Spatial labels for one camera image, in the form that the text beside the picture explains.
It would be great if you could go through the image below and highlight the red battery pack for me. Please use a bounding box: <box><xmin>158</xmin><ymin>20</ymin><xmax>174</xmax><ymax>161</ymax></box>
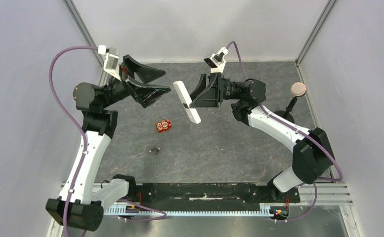
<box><xmin>155</xmin><ymin>119</ymin><xmax>171</xmax><ymax>133</ymax></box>

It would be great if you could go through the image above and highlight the black stand with pink disc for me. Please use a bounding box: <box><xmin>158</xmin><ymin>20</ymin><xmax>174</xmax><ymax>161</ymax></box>
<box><xmin>274</xmin><ymin>82</ymin><xmax>306</xmax><ymax>123</ymax></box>

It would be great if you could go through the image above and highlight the white remote control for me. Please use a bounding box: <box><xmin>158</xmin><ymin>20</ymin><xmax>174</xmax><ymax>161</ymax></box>
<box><xmin>173</xmin><ymin>80</ymin><xmax>201</xmax><ymax>124</ymax></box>

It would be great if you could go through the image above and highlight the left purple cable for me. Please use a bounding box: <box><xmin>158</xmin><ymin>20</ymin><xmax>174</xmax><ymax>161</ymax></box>
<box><xmin>49</xmin><ymin>45</ymin><xmax>99</xmax><ymax>237</ymax></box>

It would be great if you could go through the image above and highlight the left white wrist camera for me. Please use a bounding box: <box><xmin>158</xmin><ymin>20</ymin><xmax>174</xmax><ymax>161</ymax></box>
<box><xmin>97</xmin><ymin>45</ymin><xmax>121</xmax><ymax>81</ymax></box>

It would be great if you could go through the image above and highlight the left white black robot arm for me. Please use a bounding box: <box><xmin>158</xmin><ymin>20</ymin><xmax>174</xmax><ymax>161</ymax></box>
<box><xmin>45</xmin><ymin>55</ymin><xmax>171</xmax><ymax>232</ymax></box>

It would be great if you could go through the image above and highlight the white slotted cable duct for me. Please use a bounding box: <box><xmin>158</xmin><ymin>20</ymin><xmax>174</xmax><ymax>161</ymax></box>
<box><xmin>104</xmin><ymin>204</ymin><xmax>274</xmax><ymax>217</ymax></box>

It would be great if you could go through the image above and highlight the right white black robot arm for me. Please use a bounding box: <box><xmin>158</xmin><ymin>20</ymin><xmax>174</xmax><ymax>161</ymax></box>
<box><xmin>184</xmin><ymin>73</ymin><xmax>336</xmax><ymax>201</ymax></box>

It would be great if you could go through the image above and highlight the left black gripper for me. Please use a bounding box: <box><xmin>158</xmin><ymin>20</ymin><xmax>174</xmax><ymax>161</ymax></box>
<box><xmin>101</xmin><ymin>55</ymin><xmax>171</xmax><ymax>109</ymax></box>

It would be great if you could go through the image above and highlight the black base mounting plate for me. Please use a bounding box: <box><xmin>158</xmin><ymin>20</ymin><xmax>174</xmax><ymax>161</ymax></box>
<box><xmin>127</xmin><ymin>182</ymin><xmax>300</xmax><ymax>212</ymax></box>

